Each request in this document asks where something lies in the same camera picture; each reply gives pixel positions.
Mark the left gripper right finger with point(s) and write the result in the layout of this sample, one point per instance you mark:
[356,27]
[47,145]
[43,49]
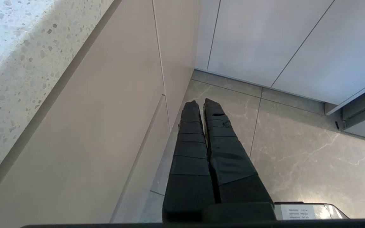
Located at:
[233,171]

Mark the grey labelled robot box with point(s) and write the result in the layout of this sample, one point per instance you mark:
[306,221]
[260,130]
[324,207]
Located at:
[309,211]

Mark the narrow beige cabinet door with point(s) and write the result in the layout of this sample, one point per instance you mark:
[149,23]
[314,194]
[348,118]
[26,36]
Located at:
[249,34]

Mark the wide beige cabinet door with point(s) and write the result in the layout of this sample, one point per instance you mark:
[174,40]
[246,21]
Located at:
[337,57]

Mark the beige pull-out cabinet front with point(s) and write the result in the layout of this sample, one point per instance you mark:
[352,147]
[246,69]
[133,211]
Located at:
[177,47]

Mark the dark grey door frame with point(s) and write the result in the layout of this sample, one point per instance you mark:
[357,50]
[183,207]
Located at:
[363,104]

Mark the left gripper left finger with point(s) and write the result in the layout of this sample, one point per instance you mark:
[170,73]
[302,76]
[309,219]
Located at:
[188,171]

